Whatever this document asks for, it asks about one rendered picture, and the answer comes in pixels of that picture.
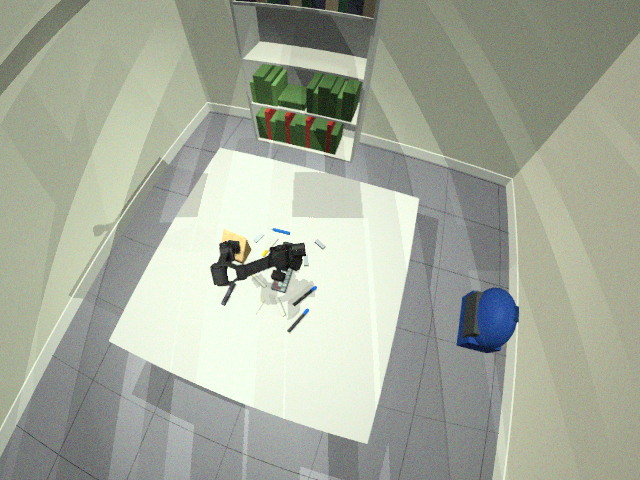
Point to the grey keyboard with white letter keys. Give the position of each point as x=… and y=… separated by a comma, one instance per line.
x=281, y=287

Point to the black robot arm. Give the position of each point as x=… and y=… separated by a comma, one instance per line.
x=280, y=256

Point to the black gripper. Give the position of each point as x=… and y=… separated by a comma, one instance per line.
x=277, y=275

